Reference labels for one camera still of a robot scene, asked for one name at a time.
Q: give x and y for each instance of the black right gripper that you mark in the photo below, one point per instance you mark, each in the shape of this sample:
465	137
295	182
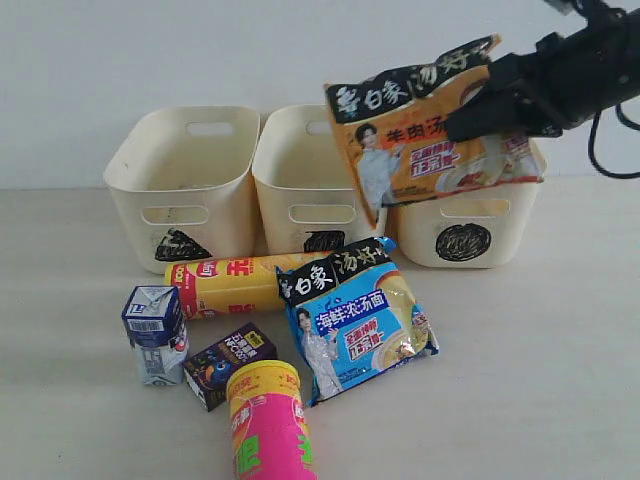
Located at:
559	86

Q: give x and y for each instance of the orange noodle packet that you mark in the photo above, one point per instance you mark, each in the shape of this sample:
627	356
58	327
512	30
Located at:
390	131

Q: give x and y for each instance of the blue noodle packet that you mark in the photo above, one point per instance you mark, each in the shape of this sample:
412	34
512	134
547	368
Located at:
353	316

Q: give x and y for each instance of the yellow Lays chips can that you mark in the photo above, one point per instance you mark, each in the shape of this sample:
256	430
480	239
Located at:
232	286

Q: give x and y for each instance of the pink Lays chips can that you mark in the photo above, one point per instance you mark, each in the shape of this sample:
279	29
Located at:
270	434

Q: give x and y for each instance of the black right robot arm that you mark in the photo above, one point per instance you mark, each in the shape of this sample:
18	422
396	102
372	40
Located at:
600	12

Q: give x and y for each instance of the cream bin circle mark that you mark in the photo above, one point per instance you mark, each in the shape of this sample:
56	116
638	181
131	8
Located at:
483	209

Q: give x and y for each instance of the cream bin square mark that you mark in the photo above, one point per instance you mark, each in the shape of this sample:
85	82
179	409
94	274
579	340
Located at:
304	190

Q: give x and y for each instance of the cream bin triangle mark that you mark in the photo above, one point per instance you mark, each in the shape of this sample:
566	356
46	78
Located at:
182	185

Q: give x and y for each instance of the purple juice box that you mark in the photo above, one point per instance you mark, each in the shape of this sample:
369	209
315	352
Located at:
208	371

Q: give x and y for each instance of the blue white milk carton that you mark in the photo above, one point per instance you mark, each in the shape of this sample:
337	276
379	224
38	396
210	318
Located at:
156	329

